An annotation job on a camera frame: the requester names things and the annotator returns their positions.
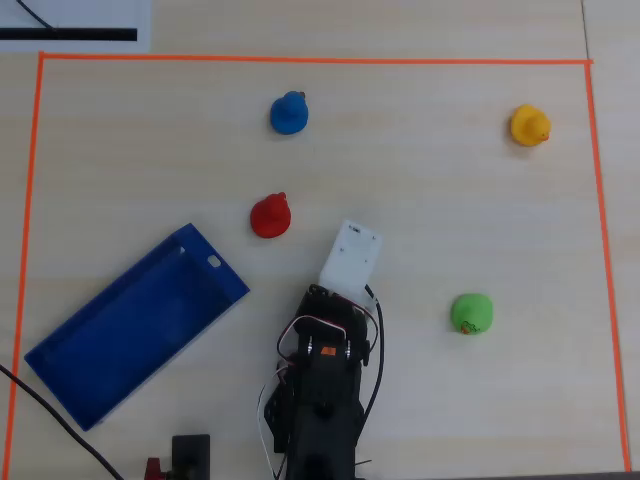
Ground white gripper body block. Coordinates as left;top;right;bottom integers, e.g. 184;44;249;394
318;218;385;307

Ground red rubber duck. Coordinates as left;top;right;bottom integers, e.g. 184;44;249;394
249;191;293;240

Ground green rubber duck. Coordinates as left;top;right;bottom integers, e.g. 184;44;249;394
450;292;495;336

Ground blue rubber duck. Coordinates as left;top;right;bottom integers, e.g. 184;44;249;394
269;90;310;136

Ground yellow rubber duck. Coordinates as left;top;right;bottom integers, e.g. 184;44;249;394
510;103;552;147

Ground blue plastic box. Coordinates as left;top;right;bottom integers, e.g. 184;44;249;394
23;222;251;433

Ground orange tape border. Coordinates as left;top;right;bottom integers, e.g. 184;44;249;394
3;51;633;480

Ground black clamp block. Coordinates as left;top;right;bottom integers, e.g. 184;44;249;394
171;433;212;480

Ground white paper with black bar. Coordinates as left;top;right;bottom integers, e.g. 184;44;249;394
0;0;152;53

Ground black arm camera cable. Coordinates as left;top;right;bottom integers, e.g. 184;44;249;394
356;283;387;431

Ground red white servo wires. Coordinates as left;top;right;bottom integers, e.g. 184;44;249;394
256;313;352;479

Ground thick black table cable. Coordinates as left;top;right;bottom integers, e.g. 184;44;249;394
0;363;125;480

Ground thin black cable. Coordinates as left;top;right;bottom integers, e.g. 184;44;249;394
15;0;59;32

